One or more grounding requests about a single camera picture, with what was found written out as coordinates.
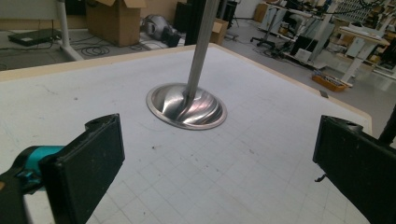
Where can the small cardboard box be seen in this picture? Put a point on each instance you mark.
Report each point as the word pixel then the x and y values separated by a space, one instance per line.
pixel 219 31

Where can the orange tray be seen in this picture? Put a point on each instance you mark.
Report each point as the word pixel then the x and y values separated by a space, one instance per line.
pixel 330 82

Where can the white standing desk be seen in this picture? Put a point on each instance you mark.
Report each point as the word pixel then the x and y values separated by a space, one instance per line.
pixel 361 46

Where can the white gridded table mat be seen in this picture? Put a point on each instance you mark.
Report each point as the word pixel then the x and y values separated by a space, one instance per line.
pixel 249 93

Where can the white desk leg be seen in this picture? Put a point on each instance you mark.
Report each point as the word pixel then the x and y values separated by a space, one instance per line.
pixel 65 34

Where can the flat black device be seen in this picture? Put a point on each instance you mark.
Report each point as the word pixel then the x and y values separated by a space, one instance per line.
pixel 32 36

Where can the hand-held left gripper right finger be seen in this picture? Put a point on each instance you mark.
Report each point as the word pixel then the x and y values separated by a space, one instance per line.
pixel 358 168

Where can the black column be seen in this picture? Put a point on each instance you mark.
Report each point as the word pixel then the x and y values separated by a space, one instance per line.
pixel 193 21

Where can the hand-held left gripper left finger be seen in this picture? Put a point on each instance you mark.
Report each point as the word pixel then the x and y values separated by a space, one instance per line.
pixel 81 174

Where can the tall open cardboard box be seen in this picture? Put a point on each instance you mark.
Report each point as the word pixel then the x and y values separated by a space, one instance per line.
pixel 115 21

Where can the grey machine on floor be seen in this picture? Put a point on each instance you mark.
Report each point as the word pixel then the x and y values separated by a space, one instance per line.
pixel 158 28

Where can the metal stand with round base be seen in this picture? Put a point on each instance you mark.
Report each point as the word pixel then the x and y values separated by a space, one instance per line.
pixel 186 109

